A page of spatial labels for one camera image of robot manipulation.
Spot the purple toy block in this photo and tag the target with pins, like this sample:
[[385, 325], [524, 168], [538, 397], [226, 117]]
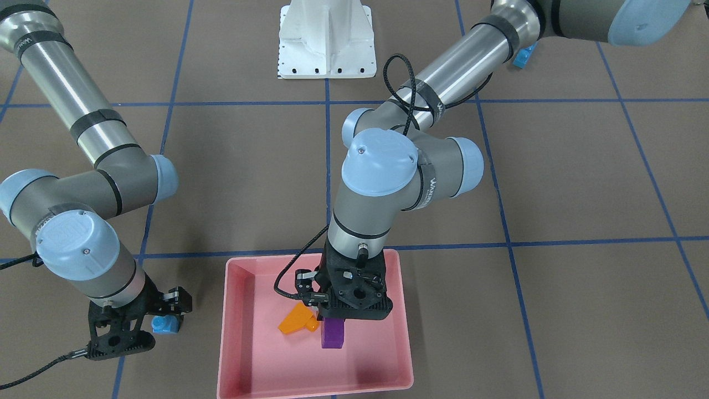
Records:
[[332, 333]]

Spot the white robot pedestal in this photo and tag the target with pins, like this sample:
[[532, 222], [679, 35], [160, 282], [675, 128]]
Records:
[[326, 40]]

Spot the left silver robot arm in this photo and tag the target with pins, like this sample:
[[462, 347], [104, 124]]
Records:
[[392, 165]]

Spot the small blue toy block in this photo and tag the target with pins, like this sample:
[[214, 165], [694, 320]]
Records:
[[168, 324]]

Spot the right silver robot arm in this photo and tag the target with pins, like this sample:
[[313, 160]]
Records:
[[65, 218]]

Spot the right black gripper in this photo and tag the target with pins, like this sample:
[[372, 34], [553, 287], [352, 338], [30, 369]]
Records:
[[148, 302]]

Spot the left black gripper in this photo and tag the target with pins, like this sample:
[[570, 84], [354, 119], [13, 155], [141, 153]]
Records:
[[304, 280]]

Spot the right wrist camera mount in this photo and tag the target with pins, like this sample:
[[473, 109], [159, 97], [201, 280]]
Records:
[[115, 338]]

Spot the orange toy block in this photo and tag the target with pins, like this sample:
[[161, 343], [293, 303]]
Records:
[[300, 317]]

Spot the long blue toy block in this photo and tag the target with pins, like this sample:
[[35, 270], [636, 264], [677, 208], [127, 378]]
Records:
[[523, 56]]

